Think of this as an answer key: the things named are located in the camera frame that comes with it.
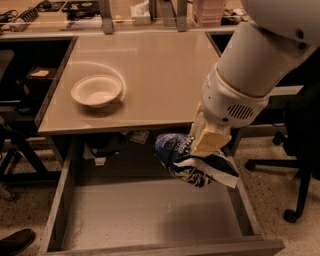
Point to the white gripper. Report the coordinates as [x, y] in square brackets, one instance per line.
[230, 100]

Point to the blue chip bag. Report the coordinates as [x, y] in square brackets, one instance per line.
[173, 151]

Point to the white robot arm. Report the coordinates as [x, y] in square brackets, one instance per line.
[279, 37]

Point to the open grey wooden drawer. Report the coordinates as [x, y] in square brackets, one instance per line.
[132, 207]

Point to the grey drawer cabinet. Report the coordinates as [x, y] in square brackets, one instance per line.
[163, 75]

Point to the black office chair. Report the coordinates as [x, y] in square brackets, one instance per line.
[301, 117]

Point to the white paper bowl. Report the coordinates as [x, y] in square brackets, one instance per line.
[96, 91]

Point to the pink plastic basket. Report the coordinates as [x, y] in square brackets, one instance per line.
[208, 13]

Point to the white tissue box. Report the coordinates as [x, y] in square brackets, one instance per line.
[140, 13]

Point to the dark shoe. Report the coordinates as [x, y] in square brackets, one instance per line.
[16, 242]

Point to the black desk frame left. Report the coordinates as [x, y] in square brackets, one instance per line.
[17, 125]

